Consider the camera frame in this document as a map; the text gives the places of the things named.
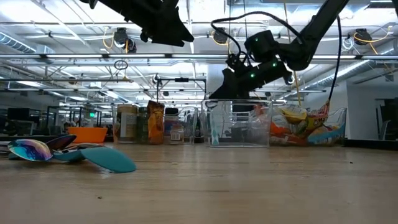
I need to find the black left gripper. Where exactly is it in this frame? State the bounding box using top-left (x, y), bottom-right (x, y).
top-left (123, 0), bottom-right (195, 48)

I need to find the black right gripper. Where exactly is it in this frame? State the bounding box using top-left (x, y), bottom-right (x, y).
top-left (208, 60), bottom-right (294, 100)

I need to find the purple label spice jar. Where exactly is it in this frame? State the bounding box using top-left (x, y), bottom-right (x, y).
top-left (164, 107), bottom-right (185, 145)

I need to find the green label spice jar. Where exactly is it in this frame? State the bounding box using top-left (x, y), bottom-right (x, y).
top-left (137, 107), bottom-right (149, 144)

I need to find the tan lid spice jar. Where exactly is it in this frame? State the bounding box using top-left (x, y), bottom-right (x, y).
top-left (115, 104), bottom-right (139, 144)

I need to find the blue red beef ramen packet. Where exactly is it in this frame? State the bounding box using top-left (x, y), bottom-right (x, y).
top-left (269, 119), bottom-right (347, 147)

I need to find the teal plastic spoon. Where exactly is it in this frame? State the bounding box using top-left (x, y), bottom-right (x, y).
top-left (52, 146), bottom-right (137, 174)

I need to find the clear plastic bin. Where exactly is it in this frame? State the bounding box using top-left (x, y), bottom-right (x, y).
top-left (112, 104), bottom-right (199, 146)
top-left (269, 105), bottom-right (348, 147)
top-left (200, 98), bottom-right (273, 149)

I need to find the long ceiling light fixture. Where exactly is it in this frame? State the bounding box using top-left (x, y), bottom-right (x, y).
top-left (0, 52), bottom-right (398, 61)

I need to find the orange plastic bowl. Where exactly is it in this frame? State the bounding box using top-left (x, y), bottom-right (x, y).
top-left (67, 126), bottom-right (109, 144)

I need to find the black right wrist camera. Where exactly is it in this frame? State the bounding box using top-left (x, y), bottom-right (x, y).
top-left (225, 52), bottom-right (249, 75)

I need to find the hanging wire loop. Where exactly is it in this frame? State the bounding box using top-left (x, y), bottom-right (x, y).
top-left (113, 59), bottom-right (129, 72)

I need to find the black metal stand frame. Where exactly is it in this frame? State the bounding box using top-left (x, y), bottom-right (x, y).
top-left (155, 77), bottom-right (208, 108)

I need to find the yellow hanging cable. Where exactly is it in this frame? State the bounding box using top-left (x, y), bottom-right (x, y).
top-left (282, 0), bottom-right (305, 108)

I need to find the black hanging cable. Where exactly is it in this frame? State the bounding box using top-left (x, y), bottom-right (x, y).
top-left (241, 0), bottom-right (248, 32)

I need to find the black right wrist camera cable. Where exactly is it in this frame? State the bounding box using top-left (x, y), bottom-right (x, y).
top-left (210, 11), bottom-right (307, 63)

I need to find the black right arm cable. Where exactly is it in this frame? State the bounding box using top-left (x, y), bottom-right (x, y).
top-left (326, 15), bottom-right (343, 103)

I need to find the black aluminium table frame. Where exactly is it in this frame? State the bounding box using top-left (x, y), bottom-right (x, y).
top-left (347, 139), bottom-right (398, 151)

